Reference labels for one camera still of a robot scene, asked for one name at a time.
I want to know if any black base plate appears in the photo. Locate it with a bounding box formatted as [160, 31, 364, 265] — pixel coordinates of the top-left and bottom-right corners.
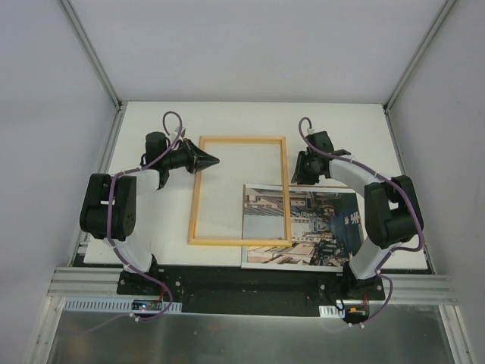
[117, 265, 384, 317]

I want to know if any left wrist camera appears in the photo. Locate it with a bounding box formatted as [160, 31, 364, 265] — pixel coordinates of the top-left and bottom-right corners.
[174, 127, 186, 139]

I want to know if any aluminium corner post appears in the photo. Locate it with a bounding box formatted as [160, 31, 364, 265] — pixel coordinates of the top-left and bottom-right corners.
[58, 0, 128, 111]
[382, 0, 459, 113]

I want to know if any right aluminium corner post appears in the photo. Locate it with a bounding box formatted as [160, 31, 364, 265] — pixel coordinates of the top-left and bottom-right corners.
[382, 0, 459, 113]

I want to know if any white cable duct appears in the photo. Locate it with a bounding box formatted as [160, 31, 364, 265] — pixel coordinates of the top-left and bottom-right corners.
[318, 306, 346, 319]
[64, 297, 182, 314]

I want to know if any left white cable duct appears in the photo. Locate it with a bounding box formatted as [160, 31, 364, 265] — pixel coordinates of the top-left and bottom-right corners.
[64, 297, 182, 314]

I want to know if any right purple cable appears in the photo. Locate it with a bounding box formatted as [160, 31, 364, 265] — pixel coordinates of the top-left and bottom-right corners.
[298, 116, 425, 334]

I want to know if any aluminium front rail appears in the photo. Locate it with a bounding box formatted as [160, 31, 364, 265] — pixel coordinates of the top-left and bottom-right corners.
[48, 265, 458, 306]

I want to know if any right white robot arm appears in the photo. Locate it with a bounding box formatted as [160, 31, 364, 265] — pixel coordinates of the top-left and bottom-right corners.
[292, 131, 424, 300]

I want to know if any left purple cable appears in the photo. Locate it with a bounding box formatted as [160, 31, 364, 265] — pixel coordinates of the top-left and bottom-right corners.
[83, 111, 185, 334]

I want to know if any left aluminium corner post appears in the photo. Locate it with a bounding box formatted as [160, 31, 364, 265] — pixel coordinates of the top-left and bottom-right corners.
[58, 0, 128, 111]

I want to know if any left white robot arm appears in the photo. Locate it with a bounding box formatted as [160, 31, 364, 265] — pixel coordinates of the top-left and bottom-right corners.
[80, 132, 220, 295]

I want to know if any street photo on board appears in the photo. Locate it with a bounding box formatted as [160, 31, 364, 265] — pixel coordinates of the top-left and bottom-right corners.
[241, 184, 364, 273]

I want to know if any purple cable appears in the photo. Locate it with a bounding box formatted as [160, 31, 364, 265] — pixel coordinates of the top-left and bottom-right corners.
[298, 116, 425, 334]
[83, 111, 185, 334]

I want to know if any right white cable duct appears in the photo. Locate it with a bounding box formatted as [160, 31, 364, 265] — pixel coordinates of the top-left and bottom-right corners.
[318, 306, 346, 319]

